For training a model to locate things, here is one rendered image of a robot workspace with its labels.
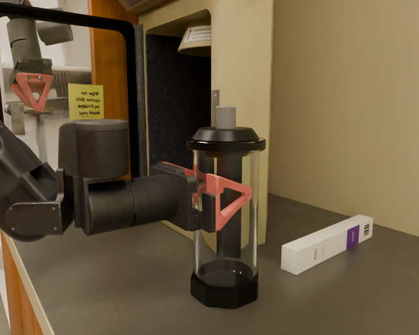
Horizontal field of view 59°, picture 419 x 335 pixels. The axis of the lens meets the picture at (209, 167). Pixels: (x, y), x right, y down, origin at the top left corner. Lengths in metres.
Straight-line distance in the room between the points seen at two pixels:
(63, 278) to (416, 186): 0.72
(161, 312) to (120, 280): 0.12
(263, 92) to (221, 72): 0.10
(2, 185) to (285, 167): 0.85
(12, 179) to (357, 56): 0.79
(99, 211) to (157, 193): 0.07
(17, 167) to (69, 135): 0.06
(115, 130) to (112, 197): 0.07
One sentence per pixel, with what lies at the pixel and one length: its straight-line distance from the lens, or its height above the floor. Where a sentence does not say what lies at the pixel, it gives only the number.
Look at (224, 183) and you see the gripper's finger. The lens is 0.43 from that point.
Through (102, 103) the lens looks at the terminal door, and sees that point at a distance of 0.85.
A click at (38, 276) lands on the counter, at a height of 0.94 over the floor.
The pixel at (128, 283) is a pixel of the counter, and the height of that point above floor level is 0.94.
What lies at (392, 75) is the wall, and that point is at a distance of 0.93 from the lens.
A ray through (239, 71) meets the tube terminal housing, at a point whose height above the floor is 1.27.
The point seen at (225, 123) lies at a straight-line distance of 0.49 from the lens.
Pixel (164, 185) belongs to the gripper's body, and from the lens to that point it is 0.44.
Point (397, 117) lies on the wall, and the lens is 0.92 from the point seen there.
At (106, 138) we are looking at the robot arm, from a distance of 0.39.
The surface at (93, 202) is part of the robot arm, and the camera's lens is 0.41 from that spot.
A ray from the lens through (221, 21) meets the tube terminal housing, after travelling 0.64.
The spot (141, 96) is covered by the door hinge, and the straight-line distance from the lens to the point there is 0.90.
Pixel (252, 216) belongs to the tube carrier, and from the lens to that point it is 0.50.
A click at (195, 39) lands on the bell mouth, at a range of 0.74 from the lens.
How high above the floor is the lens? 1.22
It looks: 10 degrees down
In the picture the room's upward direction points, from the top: straight up
